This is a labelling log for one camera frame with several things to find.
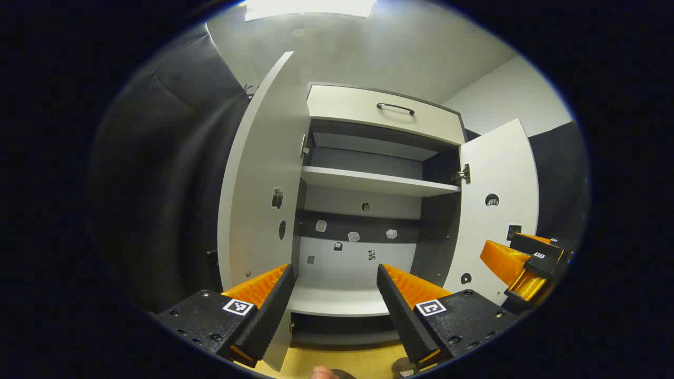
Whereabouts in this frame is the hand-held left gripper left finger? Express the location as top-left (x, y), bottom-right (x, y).
top-left (155, 263), bottom-right (296, 368)

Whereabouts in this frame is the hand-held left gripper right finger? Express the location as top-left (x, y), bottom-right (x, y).
top-left (376, 263), bottom-right (519, 369)

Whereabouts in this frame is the white and grey shoe cabinet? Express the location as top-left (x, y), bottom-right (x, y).
top-left (217, 51), bottom-right (540, 372)

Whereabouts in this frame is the white shoe cabinet door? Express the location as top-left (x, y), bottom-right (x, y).
top-left (442, 118), bottom-right (540, 306)
top-left (217, 51), bottom-right (311, 372)

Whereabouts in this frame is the ceiling light panel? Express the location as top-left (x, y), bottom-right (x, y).
top-left (245, 0), bottom-right (377, 22)

